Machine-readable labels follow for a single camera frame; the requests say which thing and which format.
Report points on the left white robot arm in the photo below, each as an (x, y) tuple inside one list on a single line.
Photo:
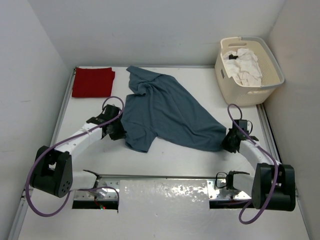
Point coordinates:
[(53, 172)]

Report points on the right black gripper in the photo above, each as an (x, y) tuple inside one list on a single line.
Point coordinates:
[(224, 143)]

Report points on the reflective foil panel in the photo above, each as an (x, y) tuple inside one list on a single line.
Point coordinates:
[(169, 195)]

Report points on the white t shirt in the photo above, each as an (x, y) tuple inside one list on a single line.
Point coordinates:
[(242, 65)]

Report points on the cream laundry basket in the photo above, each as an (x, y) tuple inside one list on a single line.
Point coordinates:
[(232, 92)]

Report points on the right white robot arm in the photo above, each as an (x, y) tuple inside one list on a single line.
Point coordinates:
[(273, 182)]

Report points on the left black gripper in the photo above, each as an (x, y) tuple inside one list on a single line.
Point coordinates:
[(120, 134)]

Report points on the blue t shirt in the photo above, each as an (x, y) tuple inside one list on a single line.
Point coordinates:
[(160, 107)]

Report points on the red t shirt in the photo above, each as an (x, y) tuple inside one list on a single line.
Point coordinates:
[(93, 82)]

